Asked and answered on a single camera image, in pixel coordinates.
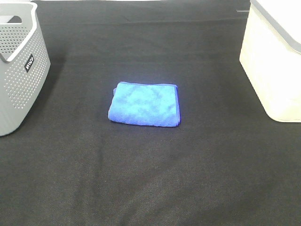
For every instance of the blue microfiber towel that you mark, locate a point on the blue microfiber towel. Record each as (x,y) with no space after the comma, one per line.
(145,105)

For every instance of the black fabric table cover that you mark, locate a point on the black fabric table cover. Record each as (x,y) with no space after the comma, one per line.
(226,164)

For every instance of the white plastic storage basket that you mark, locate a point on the white plastic storage basket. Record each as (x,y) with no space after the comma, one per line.
(271,56)

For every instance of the grey perforated plastic basket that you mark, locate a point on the grey perforated plastic basket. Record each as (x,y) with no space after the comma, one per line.
(24,64)

